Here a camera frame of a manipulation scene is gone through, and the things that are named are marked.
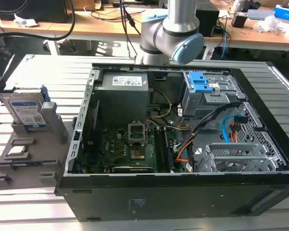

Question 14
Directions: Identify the hard disk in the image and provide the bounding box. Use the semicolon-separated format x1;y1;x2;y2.
0;84;51;132

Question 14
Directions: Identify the metal disk bay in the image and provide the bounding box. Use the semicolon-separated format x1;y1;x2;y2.
181;71;246;119

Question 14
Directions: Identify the crumpled white paper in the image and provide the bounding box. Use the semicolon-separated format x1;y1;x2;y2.
13;13;39;28

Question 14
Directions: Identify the large black computer box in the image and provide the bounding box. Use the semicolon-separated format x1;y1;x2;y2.
0;0;68;24

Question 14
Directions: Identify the silver CPU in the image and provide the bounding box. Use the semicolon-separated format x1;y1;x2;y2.
8;145;29;156

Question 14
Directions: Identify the long wooden desk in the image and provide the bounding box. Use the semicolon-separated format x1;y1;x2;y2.
0;9;145;40

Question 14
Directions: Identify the grey parts rack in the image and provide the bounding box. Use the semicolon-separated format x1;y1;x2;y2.
0;101;75;191

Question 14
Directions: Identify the blue RAM stick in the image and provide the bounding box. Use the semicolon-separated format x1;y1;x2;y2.
11;160;45;167

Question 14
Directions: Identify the grey power supply unit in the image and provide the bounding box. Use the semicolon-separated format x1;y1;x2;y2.
93;72;150;121

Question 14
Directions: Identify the green motherboard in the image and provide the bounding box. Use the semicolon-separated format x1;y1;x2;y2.
83;125;179;174

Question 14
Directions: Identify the CPU socket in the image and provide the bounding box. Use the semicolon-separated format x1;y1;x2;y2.
127;122;147;147

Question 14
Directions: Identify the small chipset heat sink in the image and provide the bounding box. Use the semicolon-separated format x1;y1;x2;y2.
130;148;146;161

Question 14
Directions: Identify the black graphics card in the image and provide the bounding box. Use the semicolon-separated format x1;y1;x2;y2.
111;165;155;173

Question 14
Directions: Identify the black RAM stick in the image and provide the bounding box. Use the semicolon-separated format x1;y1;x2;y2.
162;131;175;170

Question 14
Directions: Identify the blue plastic bay latch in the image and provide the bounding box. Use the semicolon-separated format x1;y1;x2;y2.
188;71;214;93

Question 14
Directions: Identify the black speaker box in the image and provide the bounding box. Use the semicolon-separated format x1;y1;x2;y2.
195;3;220;38

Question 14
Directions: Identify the black open PC case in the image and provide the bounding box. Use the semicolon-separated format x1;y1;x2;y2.
54;61;289;222

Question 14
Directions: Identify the small black container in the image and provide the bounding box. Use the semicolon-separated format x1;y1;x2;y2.
231;13;248;28

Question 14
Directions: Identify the black orange power connector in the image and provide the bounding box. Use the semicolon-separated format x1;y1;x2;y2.
229;115;247;132

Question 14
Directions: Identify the wooden desk with clutter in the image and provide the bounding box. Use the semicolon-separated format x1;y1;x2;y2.
207;4;289;51

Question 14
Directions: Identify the flat grey box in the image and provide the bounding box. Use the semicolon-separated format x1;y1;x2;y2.
246;9;276;21

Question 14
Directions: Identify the crumpled white plastic wrap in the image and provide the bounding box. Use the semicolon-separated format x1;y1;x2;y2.
253;15;289;35

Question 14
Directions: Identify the blue cardboard box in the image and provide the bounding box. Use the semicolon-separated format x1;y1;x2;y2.
274;4;289;20

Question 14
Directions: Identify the thick black cable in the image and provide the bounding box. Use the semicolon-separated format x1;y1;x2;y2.
0;0;76;43

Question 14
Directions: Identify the thin black cable with plug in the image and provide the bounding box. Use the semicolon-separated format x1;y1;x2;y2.
121;0;142;59

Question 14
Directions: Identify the yellow wire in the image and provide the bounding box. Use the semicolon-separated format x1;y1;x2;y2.
148;89;173;119

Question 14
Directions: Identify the orange wire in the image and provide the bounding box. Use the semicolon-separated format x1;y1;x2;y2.
175;141;196;163

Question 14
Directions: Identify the black wire bundle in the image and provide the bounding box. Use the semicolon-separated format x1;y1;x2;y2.
174;102;239;153

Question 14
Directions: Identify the hanging blue cable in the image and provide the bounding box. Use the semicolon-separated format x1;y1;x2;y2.
220;32;230;59

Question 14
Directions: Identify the blue wire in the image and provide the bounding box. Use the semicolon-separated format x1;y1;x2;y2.
221;115;239;144

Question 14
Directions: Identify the metal expansion slot bracket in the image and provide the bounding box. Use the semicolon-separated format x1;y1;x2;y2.
196;142;279;173

